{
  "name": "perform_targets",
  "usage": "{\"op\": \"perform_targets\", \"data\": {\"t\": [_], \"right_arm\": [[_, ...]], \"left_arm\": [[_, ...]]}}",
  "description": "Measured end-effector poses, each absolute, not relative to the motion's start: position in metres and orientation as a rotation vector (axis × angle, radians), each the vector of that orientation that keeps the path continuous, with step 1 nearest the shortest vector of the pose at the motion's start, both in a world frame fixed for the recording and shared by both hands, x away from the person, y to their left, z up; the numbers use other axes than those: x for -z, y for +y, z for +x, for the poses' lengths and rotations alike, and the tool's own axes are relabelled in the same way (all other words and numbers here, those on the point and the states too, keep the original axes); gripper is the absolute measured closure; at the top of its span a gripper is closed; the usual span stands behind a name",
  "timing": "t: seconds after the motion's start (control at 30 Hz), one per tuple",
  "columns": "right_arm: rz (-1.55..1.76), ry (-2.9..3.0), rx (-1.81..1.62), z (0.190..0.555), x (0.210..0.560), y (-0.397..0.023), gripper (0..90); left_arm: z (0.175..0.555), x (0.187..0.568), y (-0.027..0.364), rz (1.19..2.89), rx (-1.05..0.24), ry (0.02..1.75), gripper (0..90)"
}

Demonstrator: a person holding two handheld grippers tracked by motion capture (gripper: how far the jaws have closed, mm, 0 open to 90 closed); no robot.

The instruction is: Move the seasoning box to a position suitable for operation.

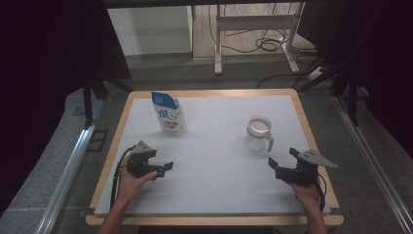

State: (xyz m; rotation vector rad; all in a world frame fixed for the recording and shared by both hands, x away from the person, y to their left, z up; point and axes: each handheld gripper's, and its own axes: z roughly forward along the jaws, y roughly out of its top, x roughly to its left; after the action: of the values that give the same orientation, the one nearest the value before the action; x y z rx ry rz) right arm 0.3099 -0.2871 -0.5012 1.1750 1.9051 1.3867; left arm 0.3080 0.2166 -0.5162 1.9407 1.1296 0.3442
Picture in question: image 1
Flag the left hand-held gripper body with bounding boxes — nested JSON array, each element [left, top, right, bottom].
[[126, 139, 166, 179]]

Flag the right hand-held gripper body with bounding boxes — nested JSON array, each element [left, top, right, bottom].
[[275, 148, 339, 187]]

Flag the glass pitcher with beige handle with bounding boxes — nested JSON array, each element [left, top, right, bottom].
[[244, 114, 275, 154]]

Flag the blue and white pouch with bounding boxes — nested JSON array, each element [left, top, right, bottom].
[[150, 91, 189, 134]]

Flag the person's right hand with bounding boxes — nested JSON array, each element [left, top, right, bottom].
[[288, 180, 321, 210]]

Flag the person's left hand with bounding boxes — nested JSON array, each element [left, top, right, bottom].
[[116, 155, 159, 201]]

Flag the wooden table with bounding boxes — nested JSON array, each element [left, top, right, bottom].
[[85, 88, 345, 227]]

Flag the black stand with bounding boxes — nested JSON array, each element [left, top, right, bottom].
[[297, 54, 371, 129], [82, 75, 134, 129]]

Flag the white power strip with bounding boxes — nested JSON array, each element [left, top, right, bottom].
[[306, 65, 324, 82]]

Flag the dark curtain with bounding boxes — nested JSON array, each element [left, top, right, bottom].
[[296, 0, 413, 161], [0, 0, 132, 217]]

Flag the white panel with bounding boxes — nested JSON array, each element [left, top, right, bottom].
[[106, 5, 194, 58]]

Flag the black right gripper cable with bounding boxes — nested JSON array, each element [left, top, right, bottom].
[[316, 173, 327, 213]]

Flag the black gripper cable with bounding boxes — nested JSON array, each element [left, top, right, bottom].
[[316, 173, 327, 213], [109, 145, 134, 210]]

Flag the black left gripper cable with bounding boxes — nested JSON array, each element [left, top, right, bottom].
[[109, 145, 134, 210]]

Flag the small black floor frame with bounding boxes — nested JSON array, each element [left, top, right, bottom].
[[85, 129, 109, 153]]

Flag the aluminium floor rail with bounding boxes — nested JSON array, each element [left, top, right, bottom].
[[34, 98, 105, 234], [333, 95, 413, 234]]

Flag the black floor cables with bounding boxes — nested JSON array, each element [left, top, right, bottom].
[[207, 3, 320, 57]]

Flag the grey metal desk frame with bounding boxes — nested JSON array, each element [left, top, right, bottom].
[[213, 2, 306, 76]]

